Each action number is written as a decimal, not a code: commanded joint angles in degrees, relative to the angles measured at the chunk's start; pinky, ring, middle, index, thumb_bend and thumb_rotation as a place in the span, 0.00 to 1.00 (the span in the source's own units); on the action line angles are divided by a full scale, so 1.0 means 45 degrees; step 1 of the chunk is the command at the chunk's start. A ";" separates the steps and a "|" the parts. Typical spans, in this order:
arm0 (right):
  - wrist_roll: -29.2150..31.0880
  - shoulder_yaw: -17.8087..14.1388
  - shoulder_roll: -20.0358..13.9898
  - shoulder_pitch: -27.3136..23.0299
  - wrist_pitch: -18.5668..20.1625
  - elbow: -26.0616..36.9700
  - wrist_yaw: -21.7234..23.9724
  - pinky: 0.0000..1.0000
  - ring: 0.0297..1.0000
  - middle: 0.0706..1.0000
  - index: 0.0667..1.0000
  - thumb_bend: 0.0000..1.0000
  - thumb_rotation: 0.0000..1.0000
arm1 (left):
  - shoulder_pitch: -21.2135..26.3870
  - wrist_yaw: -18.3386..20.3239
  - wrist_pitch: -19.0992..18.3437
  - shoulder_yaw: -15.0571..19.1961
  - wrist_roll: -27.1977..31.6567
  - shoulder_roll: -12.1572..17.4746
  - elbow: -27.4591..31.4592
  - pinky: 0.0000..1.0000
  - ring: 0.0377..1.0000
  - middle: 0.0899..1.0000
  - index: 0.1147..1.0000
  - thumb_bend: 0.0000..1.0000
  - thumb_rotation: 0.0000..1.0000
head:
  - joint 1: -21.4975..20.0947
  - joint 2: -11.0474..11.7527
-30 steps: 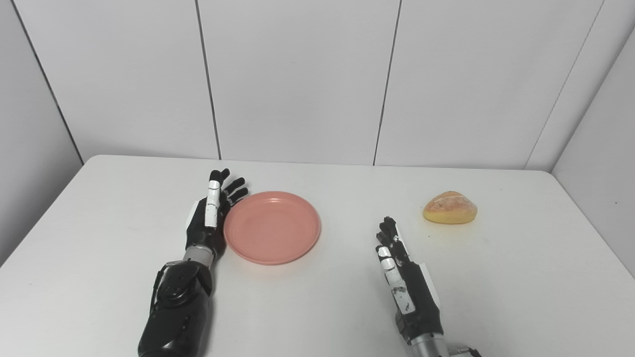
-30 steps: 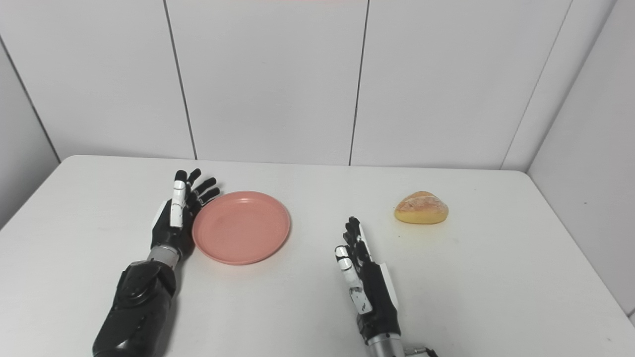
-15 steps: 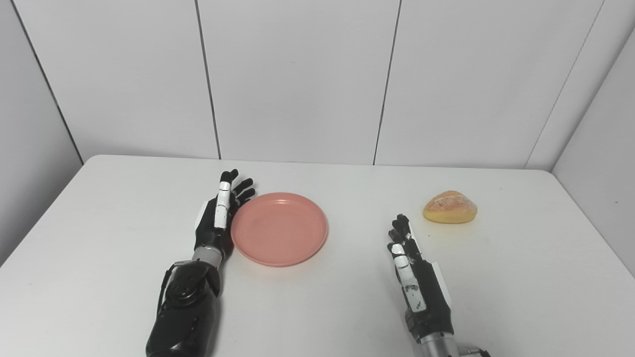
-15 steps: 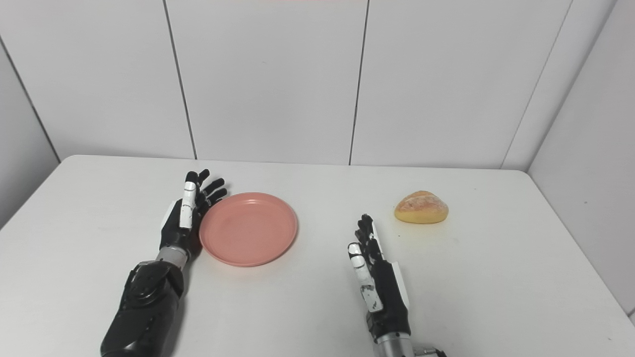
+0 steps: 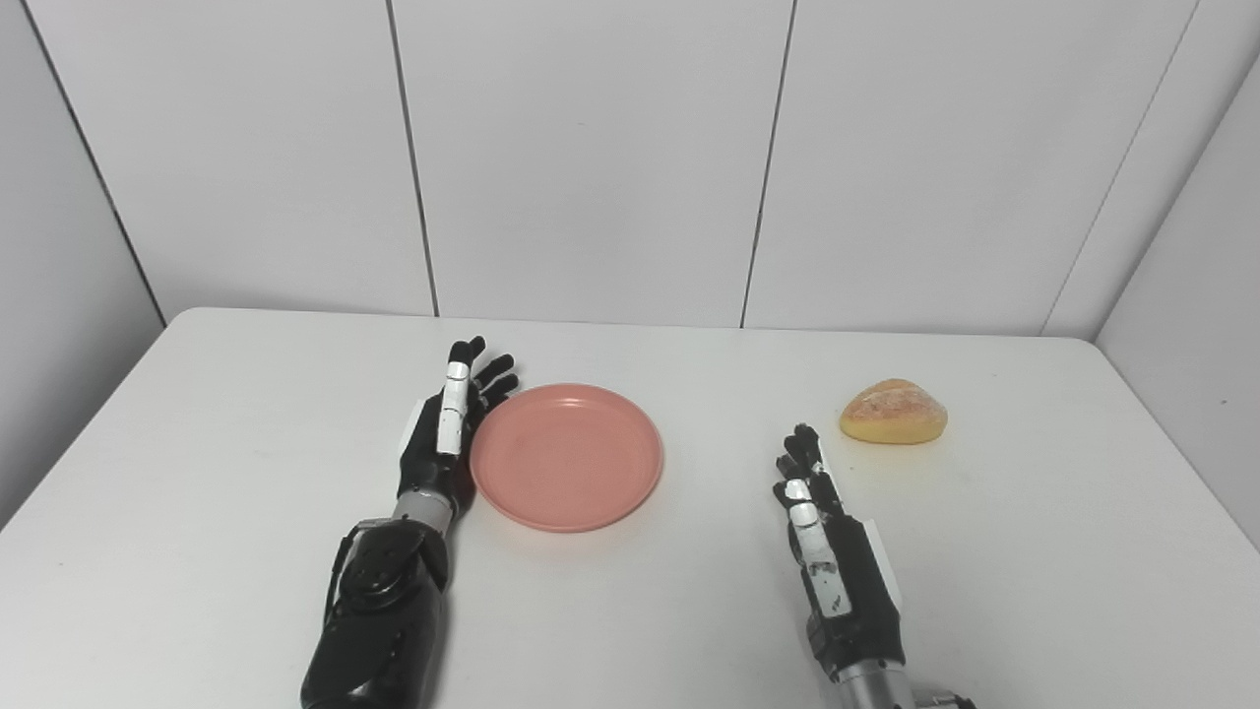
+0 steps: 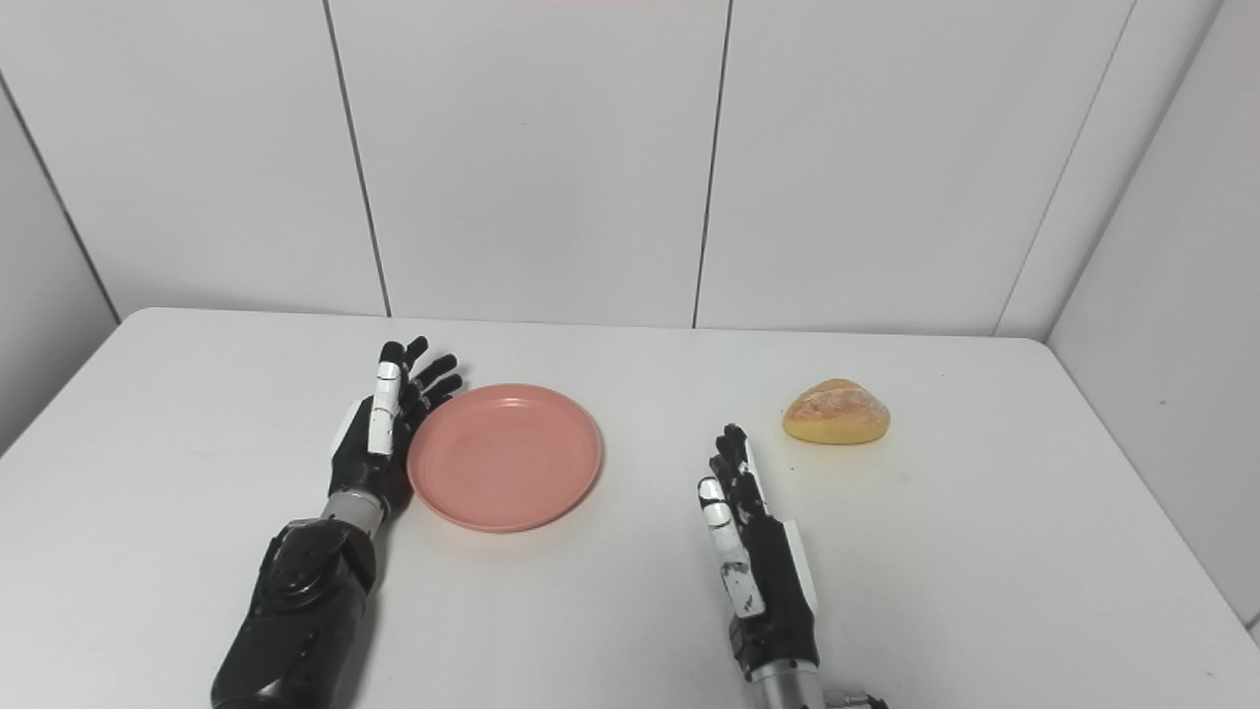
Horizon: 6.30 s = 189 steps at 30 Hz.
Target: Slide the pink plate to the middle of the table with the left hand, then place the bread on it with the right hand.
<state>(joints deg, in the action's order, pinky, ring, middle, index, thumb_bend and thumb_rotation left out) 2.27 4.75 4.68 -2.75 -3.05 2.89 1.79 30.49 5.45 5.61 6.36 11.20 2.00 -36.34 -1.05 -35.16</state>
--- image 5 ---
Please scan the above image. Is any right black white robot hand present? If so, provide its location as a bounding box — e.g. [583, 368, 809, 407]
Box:
[773, 423, 907, 680]

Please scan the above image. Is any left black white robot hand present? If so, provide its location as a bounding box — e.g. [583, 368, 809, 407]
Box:
[397, 336, 521, 513]

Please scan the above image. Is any pink round plate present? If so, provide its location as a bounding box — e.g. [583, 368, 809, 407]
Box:
[470, 383, 664, 534]

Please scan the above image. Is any golden bread roll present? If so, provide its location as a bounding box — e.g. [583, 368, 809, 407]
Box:
[839, 379, 949, 445]

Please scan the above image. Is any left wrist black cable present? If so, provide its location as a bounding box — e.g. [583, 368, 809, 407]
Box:
[325, 522, 365, 621]

